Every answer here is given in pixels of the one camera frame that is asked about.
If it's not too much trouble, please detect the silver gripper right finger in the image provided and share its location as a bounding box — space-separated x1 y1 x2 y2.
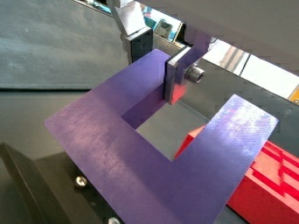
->
163 27 211 104

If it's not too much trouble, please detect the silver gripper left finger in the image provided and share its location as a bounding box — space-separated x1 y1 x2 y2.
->
107 0 154 63

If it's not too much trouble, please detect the purple U-shaped block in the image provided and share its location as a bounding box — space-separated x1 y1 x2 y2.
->
45 50 278 224

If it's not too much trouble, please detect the red slotted board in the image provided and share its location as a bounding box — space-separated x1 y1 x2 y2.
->
173 125 299 224

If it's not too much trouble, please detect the black angle fixture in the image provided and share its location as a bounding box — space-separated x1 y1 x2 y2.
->
0 143 126 224

